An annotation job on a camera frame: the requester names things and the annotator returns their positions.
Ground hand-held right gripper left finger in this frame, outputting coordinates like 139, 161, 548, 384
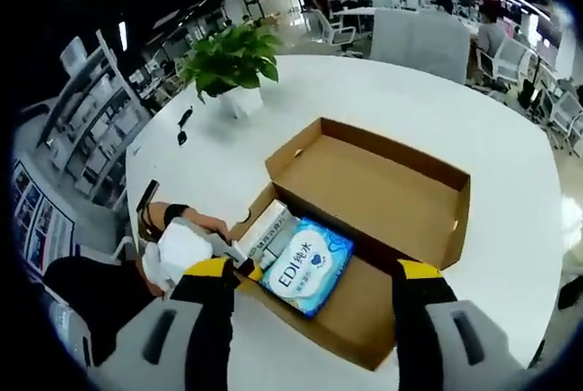
90, 258, 238, 391

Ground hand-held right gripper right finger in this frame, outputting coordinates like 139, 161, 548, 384
394, 259, 543, 391

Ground white printed medicine box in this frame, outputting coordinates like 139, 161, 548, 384
236, 199, 292, 269

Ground blue soft wet wipes pack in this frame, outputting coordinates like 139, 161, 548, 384
260, 216, 355, 319

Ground brown cardboard shoe box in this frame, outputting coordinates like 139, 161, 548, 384
230, 117, 471, 372

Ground person's left hand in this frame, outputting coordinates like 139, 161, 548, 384
184, 209, 232, 249

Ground grey storage shelf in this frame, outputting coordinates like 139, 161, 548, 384
38, 30, 151, 205

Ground white plant pot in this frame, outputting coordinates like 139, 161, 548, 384
217, 87, 264, 118

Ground green leafy plant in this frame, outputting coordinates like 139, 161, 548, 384
179, 24, 281, 103

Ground white office chair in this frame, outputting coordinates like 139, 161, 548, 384
482, 39, 534, 87
313, 10, 359, 48
546, 89, 583, 155

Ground grey office divider panel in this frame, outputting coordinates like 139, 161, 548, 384
369, 7, 471, 85

